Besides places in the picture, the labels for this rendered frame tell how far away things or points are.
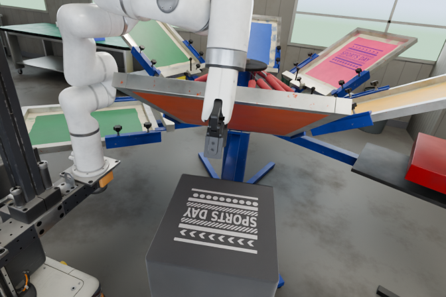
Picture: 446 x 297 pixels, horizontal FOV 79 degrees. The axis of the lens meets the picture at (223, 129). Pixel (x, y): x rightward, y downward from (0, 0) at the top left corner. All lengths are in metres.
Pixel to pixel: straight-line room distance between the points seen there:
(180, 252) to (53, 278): 1.05
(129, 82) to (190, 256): 0.61
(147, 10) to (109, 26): 0.29
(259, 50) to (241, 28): 2.37
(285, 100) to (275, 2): 4.15
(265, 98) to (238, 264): 0.59
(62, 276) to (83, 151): 1.03
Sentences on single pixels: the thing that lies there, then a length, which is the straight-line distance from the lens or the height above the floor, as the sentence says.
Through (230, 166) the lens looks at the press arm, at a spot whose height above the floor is 0.92.
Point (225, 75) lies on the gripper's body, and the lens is 0.47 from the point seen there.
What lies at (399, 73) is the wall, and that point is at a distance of 4.97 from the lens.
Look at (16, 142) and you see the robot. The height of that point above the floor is 1.37.
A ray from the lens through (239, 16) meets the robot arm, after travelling 0.49.
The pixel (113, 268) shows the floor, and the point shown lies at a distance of 2.22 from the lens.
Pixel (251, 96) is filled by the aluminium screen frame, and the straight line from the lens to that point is 0.65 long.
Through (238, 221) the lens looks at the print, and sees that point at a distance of 1.13.
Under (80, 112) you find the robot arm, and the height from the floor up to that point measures 1.38.
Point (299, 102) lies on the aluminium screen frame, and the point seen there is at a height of 1.54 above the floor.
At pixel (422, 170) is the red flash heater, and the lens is 1.57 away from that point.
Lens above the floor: 1.76
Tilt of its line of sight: 27 degrees down
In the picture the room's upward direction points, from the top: 5 degrees clockwise
